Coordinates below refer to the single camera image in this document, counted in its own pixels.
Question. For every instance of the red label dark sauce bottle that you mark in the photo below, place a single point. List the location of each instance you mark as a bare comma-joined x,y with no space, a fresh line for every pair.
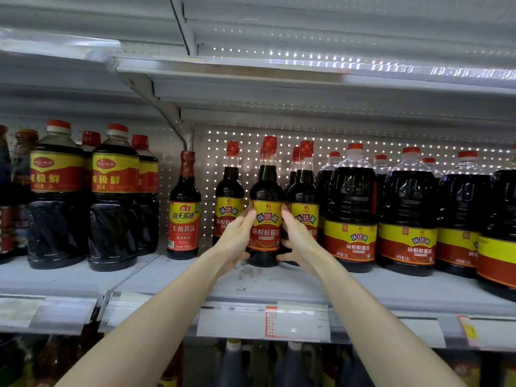
91,139
147,205

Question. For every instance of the person's right hand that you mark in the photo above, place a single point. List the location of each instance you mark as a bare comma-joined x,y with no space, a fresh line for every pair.
305,252

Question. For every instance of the blue-label oyster sauce bottle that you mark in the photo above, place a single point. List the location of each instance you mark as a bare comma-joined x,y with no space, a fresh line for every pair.
16,197

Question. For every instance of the white metal store shelving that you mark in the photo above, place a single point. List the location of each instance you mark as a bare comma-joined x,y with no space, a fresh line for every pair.
48,286

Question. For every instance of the person's left hand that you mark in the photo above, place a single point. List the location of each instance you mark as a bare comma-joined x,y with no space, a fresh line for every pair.
234,250

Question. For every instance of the row of dark red-capped bottles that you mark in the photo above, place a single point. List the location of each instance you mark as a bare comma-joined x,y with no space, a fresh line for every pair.
351,229

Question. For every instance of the person's right forearm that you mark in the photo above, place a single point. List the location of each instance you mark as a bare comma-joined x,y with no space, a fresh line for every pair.
387,338

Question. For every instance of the person's left forearm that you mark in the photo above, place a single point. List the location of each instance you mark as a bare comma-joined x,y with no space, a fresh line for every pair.
145,338

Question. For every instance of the rice vinegar jug green label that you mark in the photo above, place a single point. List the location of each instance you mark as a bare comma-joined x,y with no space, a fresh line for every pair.
294,368

